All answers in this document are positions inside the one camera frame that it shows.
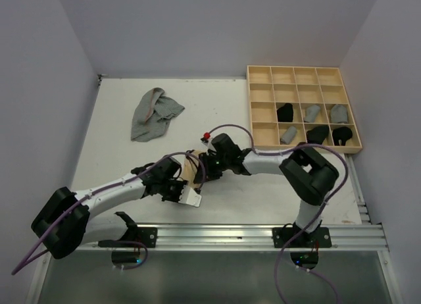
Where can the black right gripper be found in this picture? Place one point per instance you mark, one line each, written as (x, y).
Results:
(210, 173)

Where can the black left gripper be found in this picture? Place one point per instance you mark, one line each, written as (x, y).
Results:
(181, 183)

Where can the beige underwear with navy trim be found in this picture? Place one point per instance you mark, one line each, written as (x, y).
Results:
(189, 171)

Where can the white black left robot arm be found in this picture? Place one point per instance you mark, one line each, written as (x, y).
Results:
(72, 218)

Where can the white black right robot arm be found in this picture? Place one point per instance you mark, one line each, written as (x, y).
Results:
(310, 175)

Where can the grey striped underwear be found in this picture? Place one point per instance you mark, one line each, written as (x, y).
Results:
(153, 115)

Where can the grey rolled sock lower left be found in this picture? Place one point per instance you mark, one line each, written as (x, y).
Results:
(288, 136)

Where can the grey rolled sock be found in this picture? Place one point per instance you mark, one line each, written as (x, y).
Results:
(311, 113)
(338, 114)
(288, 136)

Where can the black rolled sock upper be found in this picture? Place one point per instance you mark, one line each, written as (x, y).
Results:
(285, 113)

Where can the black rolled sock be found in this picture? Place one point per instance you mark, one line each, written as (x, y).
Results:
(285, 113)
(342, 135)
(318, 134)

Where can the wooden compartment tray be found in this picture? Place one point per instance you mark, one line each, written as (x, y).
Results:
(270, 87)

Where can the black rolled sock lower middle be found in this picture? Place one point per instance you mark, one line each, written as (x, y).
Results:
(318, 134)

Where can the grey rolled sock middle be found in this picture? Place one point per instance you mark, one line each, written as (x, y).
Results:
(311, 113)

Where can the black rolled sock lower right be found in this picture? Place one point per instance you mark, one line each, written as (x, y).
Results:
(342, 135)

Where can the grey rolled sock right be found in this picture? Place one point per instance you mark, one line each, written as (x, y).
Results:
(338, 114)

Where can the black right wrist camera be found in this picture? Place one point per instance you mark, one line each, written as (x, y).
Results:
(225, 147)

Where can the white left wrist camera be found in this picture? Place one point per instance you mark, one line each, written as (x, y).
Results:
(190, 197)

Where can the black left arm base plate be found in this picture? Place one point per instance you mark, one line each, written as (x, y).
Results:
(147, 236)

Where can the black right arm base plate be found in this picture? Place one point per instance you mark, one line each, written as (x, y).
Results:
(319, 238)

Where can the aluminium frame rail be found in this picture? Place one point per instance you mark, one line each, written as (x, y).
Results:
(258, 237)

